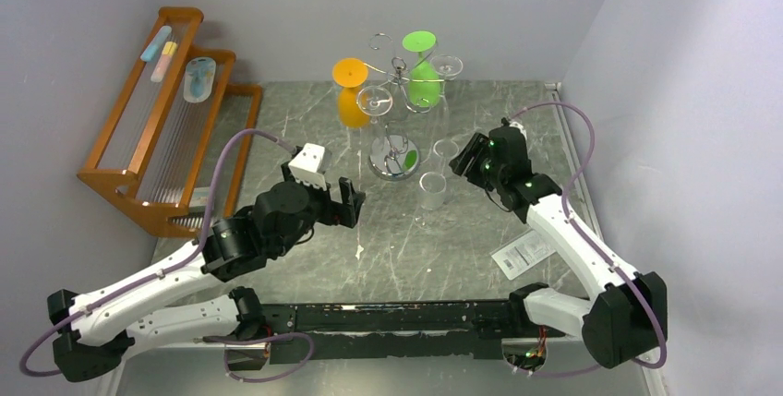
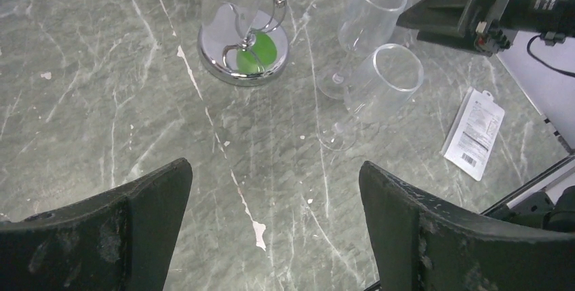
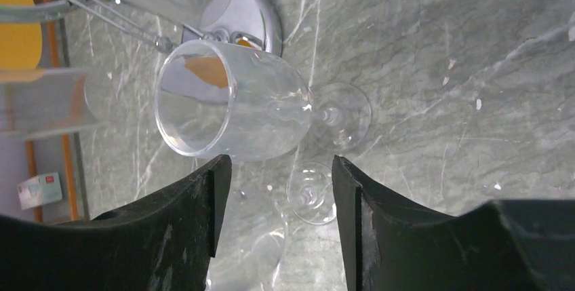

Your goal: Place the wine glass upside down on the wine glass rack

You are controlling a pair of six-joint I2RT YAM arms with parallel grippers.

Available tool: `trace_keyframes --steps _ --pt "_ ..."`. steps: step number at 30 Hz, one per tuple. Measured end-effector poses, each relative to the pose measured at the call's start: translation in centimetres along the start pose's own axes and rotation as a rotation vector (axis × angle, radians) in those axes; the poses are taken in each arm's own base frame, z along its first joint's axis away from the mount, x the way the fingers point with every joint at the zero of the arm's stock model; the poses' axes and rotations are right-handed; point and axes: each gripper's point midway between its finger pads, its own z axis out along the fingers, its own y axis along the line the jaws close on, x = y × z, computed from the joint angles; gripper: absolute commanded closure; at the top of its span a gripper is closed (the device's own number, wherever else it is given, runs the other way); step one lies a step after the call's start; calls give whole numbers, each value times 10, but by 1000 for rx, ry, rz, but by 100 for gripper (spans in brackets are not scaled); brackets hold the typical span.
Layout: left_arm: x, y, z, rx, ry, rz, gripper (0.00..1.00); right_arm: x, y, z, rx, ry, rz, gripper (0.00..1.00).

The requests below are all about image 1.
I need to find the green plastic wine glass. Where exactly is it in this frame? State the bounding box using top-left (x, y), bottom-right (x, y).
top-left (403, 30), bottom-right (440, 113)

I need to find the clear stemmed wine glass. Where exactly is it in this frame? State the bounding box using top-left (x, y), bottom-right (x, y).
top-left (356, 86), bottom-right (393, 137)

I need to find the orange plastic wine glass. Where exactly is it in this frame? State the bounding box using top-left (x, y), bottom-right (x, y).
top-left (332, 57), bottom-right (369, 128)

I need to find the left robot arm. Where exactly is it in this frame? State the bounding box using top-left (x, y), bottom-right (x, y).
top-left (47, 162), bottom-right (367, 382)

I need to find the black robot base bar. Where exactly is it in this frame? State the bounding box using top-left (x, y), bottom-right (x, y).
top-left (201, 298), bottom-right (567, 373)

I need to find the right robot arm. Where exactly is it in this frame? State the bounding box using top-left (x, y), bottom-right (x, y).
top-left (449, 125), bottom-right (668, 368)

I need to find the chrome wine glass rack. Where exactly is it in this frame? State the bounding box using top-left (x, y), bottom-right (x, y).
top-left (364, 32), bottom-right (449, 181)

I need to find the white printed package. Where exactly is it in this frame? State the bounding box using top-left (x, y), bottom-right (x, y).
top-left (491, 231), bottom-right (556, 281)

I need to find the orange wooden display shelf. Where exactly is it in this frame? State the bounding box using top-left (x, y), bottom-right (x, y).
top-left (78, 6), bottom-right (262, 237)

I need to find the blue blister pack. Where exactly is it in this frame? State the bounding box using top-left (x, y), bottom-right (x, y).
top-left (183, 56), bottom-right (216, 103)

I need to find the pastel toothbrush package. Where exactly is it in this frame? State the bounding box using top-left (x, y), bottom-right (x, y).
top-left (140, 25), bottom-right (178, 83)

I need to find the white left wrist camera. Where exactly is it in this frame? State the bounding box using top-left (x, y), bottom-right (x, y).
top-left (288, 143), bottom-right (331, 191)

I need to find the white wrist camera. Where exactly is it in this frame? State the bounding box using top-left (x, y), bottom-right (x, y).
top-left (501, 117), bottom-right (527, 138)
top-left (288, 143), bottom-right (331, 191)

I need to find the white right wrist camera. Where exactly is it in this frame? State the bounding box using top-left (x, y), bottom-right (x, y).
top-left (501, 117), bottom-right (527, 138)

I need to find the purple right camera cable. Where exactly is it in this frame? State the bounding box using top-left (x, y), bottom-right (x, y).
top-left (507, 101), bottom-right (669, 370)

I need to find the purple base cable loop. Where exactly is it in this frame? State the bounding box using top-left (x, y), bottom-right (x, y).
top-left (204, 331), bottom-right (316, 384)

